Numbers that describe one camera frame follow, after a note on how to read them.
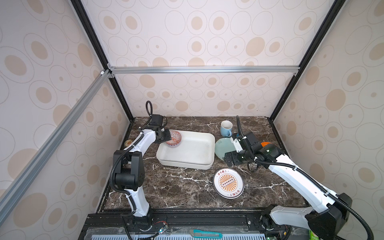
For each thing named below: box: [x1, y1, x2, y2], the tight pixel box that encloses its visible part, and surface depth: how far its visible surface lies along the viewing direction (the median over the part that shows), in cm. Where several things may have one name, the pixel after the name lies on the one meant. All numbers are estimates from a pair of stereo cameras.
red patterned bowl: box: [165, 130, 182, 148], surface depth 104 cm
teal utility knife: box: [189, 229, 223, 239], surface depth 71 cm
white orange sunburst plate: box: [213, 168, 245, 200], surface depth 87 cm
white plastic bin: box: [156, 130, 216, 170], surface depth 102 cm
